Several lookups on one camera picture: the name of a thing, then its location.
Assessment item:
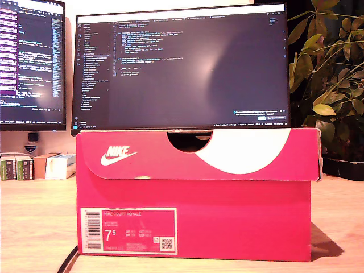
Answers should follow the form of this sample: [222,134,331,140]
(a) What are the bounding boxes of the red Nike shoebox with lid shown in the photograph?
[75,127,324,263]

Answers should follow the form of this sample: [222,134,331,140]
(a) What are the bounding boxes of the white box with blue top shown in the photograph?
[53,153,77,179]

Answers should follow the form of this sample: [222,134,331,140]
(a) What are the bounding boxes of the white carton box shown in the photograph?
[45,155,69,180]

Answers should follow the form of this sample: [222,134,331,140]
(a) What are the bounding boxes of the brown cardboard box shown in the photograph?
[33,152,62,180]

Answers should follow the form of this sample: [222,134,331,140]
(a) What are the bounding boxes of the small green box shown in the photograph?
[15,156,35,181]
[0,155,17,181]

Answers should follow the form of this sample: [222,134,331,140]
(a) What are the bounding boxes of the wide Huawei computer monitor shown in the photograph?
[70,2,292,137]

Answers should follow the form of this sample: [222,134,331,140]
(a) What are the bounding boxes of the green leafy potted plant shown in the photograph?
[287,0,364,160]

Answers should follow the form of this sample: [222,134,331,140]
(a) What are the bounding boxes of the black square plant tray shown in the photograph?
[321,155,364,181]

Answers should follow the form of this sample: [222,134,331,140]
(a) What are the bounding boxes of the computer monitor with purple terminal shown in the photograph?
[0,0,67,132]

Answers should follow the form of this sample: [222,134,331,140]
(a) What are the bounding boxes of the black cable on table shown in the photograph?
[56,245,79,273]

